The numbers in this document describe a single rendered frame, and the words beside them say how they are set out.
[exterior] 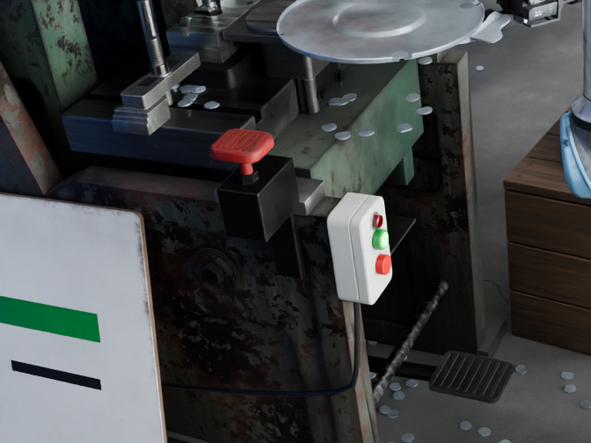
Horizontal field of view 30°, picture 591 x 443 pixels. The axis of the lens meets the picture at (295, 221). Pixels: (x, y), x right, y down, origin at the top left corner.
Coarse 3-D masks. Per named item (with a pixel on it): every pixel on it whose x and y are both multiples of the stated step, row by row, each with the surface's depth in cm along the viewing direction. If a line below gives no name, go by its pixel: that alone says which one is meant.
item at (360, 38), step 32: (320, 0) 163; (352, 0) 162; (384, 0) 159; (416, 0) 159; (448, 0) 158; (320, 32) 153; (352, 32) 151; (384, 32) 150; (416, 32) 150; (448, 32) 149
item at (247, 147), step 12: (228, 132) 136; (240, 132) 136; (252, 132) 135; (264, 132) 135; (216, 144) 134; (228, 144) 133; (240, 144) 133; (252, 144) 133; (264, 144) 132; (216, 156) 133; (228, 156) 132; (240, 156) 131; (252, 156) 131; (240, 168) 135
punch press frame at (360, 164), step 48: (0, 0) 161; (48, 0) 159; (96, 0) 190; (192, 0) 192; (0, 48) 164; (48, 48) 161; (96, 48) 196; (144, 48) 191; (48, 96) 165; (336, 96) 168; (384, 96) 169; (48, 144) 174; (288, 144) 156; (336, 144) 156; (384, 144) 171; (336, 192) 158; (384, 384) 181
